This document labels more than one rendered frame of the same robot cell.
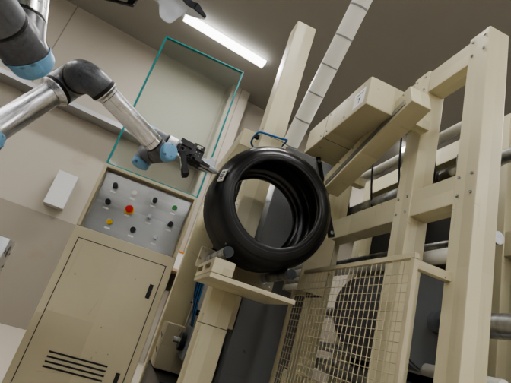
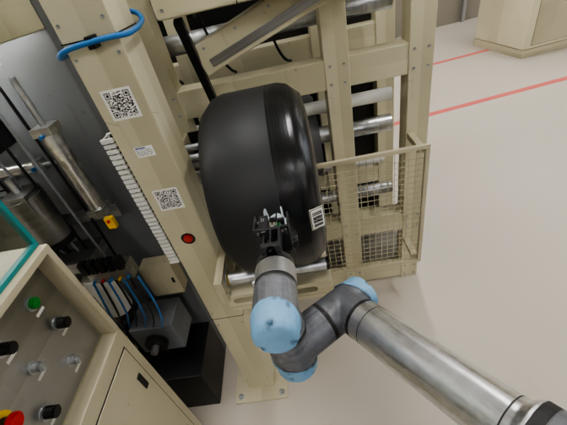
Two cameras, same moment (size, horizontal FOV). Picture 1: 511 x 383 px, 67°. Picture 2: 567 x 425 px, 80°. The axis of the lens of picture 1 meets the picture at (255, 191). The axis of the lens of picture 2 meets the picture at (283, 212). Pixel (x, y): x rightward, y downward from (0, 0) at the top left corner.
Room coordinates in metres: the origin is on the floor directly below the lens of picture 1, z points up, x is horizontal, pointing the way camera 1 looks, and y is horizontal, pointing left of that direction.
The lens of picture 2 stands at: (1.38, 0.78, 1.73)
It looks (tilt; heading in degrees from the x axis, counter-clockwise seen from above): 37 degrees down; 289
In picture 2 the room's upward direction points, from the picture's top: 14 degrees counter-clockwise
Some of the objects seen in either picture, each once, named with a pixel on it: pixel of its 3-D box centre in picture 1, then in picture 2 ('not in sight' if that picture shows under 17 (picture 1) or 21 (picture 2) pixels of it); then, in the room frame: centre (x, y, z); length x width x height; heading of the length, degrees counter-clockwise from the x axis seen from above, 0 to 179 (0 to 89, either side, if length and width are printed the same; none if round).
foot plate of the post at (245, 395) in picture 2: not in sight; (261, 373); (1.97, 0.01, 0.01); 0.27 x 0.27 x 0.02; 13
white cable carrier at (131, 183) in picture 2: not in sight; (148, 205); (2.05, 0.06, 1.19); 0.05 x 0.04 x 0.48; 103
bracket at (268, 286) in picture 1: (236, 269); (228, 250); (1.90, -0.03, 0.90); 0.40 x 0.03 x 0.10; 103
